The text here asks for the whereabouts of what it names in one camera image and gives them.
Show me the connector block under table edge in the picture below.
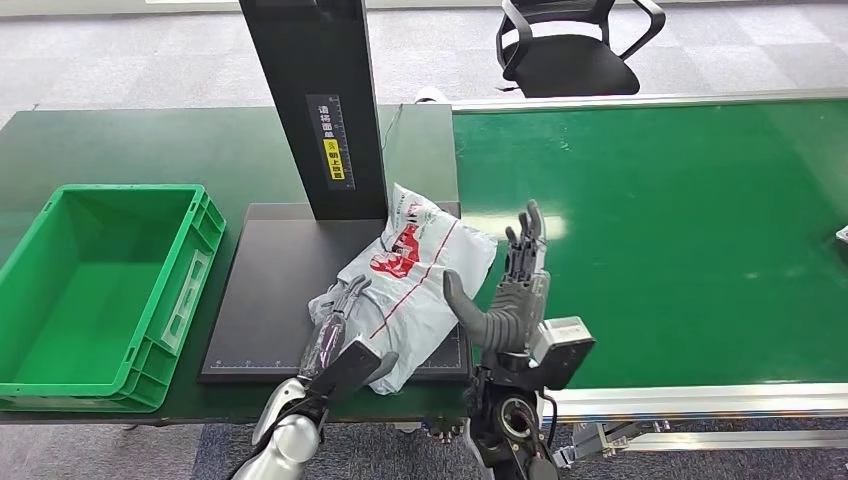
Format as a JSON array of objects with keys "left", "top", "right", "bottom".
[{"left": 423, "top": 418, "right": 465, "bottom": 445}]

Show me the black office chair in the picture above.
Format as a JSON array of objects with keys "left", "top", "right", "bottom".
[{"left": 495, "top": 0, "right": 668, "bottom": 99}]

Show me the dark scanner machine base plate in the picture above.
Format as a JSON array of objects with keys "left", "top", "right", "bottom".
[{"left": 197, "top": 201, "right": 473, "bottom": 387}]

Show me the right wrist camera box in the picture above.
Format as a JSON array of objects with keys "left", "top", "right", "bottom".
[{"left": 531, "top": 315, "right": 597, "bottom": 392}]

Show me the thin black cable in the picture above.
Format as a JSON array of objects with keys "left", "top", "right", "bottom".
[{"left": 380, "top": 103, "right": 404, "bottom": 155}]

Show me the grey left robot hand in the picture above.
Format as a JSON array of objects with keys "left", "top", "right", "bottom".
[{"left": 298, "top": 274, "right": 401, "bottom": 389}]

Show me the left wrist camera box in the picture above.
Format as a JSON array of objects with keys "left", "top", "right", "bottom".
[{"left": 308, "top": 340, "right": 384, "bottom": 407}]

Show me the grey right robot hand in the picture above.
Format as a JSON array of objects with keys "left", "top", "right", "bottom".
[{"left": 441, "top": 199, "right": 552, "bottom": 356}]

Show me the green plastic crate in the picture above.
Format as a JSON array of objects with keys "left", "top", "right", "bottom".
[{"left": 0, "top": 184, "right": 227, "bottom": 415}]

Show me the grey plastic mailer package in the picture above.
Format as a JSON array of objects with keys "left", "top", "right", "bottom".
[{"left": 307, "top": 182, "right": 499, "bottom": 397}]

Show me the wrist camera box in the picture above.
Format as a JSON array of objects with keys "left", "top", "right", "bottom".
[
  {"left": 308, "top": 340, "right": 384, "bottom": 407},
  {"left": 531, "top": 315, "right": 597, "bottom": 392}
]

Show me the black scanner machine column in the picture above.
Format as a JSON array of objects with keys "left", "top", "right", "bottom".
[{"left": 238, "top": 0, "right": 390, "bottom": 222}]

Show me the green conveyor belt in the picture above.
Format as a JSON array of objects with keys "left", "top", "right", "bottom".
[{"left": 453, "top": 99, "right": 848, "bottom": 392}]

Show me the yellow and white column label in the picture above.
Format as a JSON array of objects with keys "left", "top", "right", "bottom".
[{"left": 305, "top": 93, "right": 356, "bottom": 192}]

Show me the metal bracket under conveyor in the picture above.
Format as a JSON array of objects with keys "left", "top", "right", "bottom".
[{"left": 553, "top": 421, "right": 670, "bottom": 470}]

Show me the silver aluminium conveyor frame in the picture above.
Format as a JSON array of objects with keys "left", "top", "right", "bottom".
[{"left": 450, "top": 87, "right": 848, "bottom": 458}]

